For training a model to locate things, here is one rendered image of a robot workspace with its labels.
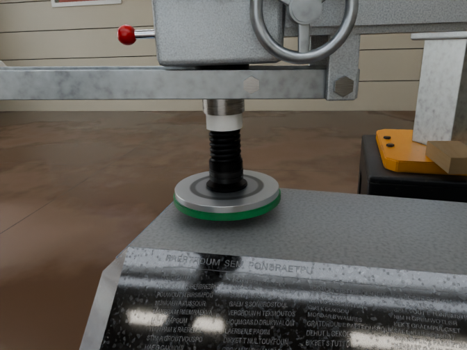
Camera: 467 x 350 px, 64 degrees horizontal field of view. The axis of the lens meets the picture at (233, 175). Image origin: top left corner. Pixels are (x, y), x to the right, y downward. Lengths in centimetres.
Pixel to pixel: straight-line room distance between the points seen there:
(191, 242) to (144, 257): 8
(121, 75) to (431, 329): 62
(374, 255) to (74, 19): 753
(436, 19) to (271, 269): 46
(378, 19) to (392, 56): 623
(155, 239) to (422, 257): 45
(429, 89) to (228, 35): 105
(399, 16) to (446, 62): 83
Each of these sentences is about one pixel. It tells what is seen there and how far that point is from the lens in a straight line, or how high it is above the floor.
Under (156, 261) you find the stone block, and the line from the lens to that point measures 67.
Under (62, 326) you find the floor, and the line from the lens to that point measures 195.
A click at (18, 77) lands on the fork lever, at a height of 112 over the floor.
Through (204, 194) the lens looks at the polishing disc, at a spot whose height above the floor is 88.
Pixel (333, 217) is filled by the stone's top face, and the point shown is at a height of 83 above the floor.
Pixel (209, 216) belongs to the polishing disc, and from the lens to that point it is 68.
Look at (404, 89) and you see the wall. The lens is 698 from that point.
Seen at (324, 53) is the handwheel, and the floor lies 114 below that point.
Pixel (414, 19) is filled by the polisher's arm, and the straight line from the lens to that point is 68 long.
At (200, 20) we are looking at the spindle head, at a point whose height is 119.
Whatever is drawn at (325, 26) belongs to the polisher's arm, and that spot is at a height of 118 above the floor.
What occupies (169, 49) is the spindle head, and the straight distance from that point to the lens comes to 62.
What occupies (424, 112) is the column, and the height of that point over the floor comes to 90.
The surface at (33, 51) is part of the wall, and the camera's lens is 844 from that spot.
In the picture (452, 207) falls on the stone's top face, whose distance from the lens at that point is 89.
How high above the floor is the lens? 116
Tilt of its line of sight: 19 degrees down
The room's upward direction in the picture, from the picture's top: 2 degrees counter-clockwise
